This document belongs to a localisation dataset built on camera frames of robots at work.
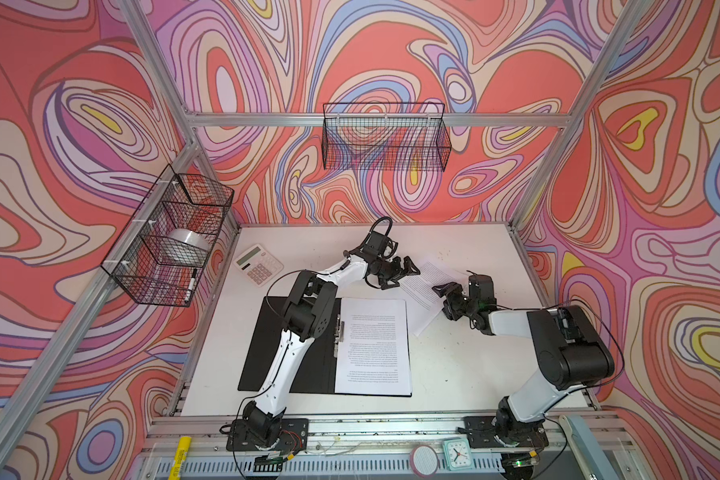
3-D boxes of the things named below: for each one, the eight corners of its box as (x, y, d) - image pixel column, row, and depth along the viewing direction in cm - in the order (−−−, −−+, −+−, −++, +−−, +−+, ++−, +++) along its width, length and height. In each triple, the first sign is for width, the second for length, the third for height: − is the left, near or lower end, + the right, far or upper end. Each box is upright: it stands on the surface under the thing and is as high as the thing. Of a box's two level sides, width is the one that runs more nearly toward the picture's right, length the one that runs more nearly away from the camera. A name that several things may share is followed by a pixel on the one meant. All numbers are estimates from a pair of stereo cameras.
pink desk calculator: (234, 265, 108) (232, 260, 106) (260, 248, 114) (258, 243, 112) (259, 287, 102) (256, 283, 100) (284, 267, 108) (282, 263, 106)
